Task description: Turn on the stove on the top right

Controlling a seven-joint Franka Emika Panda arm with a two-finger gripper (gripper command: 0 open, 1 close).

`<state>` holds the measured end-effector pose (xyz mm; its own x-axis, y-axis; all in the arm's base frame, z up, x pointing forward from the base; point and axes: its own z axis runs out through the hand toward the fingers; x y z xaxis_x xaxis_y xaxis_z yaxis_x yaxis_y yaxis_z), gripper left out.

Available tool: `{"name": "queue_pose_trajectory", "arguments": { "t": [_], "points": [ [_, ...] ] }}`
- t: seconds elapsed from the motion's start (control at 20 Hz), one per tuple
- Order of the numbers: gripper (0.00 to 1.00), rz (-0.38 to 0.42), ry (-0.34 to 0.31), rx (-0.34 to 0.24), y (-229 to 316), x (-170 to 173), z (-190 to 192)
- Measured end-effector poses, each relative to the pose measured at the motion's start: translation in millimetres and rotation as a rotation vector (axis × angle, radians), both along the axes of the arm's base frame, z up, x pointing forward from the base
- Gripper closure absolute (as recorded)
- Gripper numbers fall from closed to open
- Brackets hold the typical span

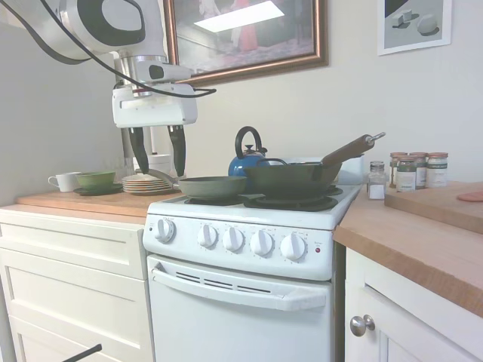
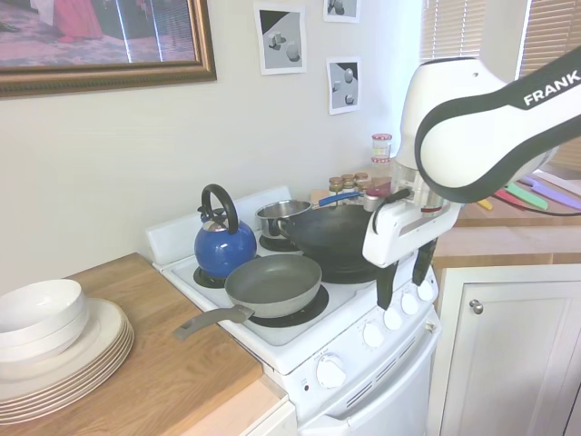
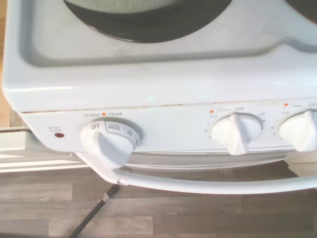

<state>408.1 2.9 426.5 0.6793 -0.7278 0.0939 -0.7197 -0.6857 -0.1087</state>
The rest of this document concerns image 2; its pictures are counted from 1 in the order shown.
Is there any green knife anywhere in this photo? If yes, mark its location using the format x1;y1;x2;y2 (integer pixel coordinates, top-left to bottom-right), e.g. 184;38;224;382
505;181;551;212

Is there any black power cable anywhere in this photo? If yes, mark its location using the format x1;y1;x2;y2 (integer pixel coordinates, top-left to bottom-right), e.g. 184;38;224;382
521;205;581;218

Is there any gold framed painting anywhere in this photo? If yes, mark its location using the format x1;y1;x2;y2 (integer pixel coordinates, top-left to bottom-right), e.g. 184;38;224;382
0;0;218;99

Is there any small grey shapes print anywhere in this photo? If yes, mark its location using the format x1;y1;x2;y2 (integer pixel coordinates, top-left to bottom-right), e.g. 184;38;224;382
322;0;362;24
325;56;363;117

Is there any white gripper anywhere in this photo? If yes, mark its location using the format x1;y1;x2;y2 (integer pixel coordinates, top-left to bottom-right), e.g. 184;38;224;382
361;198;460;311

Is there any glass jar red checked lid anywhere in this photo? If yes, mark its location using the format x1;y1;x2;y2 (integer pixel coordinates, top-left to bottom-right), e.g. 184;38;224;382
371;132;394;160
370;156;394;181

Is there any cream dinner plate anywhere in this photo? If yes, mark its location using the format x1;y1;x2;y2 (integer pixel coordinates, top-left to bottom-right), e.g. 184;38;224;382
0;336;136;426
0;332;135;420
0;297;130;392
0;322;133;408
0;317;132;401
0;327;134;413

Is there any small grey lidded jar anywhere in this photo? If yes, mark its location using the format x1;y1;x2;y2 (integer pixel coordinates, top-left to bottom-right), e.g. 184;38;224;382
362;191;388;213

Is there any black wok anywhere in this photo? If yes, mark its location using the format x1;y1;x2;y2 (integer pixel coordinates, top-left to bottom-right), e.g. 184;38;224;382
275;203;387;273

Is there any large white oven knob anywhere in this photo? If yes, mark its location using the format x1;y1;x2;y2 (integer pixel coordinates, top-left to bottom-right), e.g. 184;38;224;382
316;353;348;390

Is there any wide wooden window blind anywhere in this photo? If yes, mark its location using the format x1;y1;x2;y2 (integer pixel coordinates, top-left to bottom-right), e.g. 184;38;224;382
517;0;581;173

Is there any white electric stove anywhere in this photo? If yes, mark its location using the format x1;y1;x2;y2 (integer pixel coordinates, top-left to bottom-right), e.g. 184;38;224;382
144;183;444;436

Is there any large grey shapes print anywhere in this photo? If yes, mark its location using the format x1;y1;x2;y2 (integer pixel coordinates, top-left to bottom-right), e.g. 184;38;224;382
252;1;308;76

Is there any grey speckled frying pan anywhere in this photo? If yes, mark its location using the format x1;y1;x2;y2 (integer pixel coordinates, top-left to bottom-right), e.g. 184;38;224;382
173;253;324;342

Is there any blue kettle with black handle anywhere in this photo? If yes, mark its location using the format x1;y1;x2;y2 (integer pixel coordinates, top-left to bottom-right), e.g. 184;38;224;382
193;183;259;280

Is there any white bowl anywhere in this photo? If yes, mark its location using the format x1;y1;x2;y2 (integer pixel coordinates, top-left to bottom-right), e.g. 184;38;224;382
0;307;90;363
0;278;87;338

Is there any white panelled cabinet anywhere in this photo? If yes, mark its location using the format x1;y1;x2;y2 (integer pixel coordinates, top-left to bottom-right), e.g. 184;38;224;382
428;265;581;436

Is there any dark grey round pan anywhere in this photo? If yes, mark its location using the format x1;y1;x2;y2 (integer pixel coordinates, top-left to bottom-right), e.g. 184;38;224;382
317;260;383;285

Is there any red knife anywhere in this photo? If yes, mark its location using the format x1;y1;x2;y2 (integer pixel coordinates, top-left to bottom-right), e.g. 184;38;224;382
492;187;527;211

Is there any steel saucepan with blue handle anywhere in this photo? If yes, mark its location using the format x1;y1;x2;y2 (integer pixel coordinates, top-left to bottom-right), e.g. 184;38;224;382
254;191;365;239

